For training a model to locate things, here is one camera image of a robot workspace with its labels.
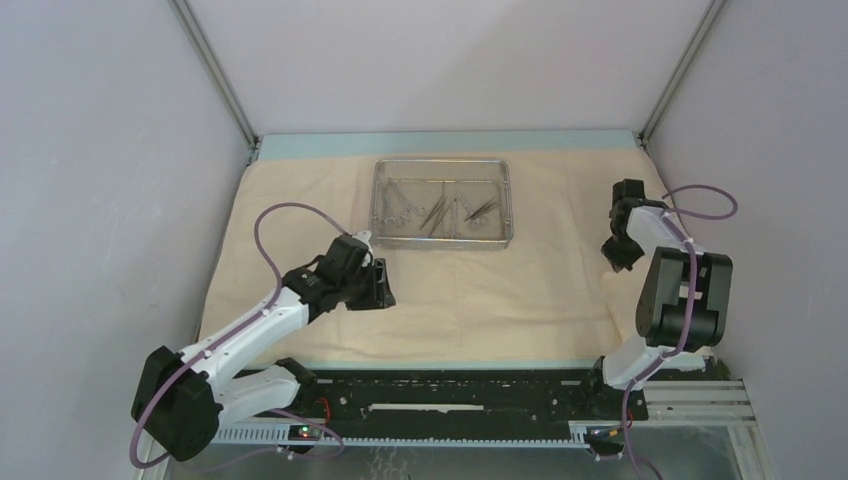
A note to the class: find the metal surgical forceps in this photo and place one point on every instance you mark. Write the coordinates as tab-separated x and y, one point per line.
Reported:
435	218

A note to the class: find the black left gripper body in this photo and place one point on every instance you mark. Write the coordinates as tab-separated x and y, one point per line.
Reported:
358	285

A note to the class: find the metal surgical instrument tray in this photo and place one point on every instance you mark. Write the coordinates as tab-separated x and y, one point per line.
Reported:
405	189

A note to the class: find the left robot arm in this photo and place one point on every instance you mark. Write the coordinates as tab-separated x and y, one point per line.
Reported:
184	398

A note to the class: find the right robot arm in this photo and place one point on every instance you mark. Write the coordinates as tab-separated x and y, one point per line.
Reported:
683	303

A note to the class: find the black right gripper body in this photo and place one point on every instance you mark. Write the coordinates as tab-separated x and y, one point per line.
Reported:
623	250

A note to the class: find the metal surgical scissors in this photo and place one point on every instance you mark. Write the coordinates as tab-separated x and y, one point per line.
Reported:
476	216

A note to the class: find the aluminium frame rail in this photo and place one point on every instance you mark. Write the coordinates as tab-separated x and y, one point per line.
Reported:
674	399

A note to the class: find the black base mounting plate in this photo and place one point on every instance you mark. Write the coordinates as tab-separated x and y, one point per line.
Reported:
558	393

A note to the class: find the beige cloth wrap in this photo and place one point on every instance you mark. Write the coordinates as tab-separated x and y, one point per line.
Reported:
549	299

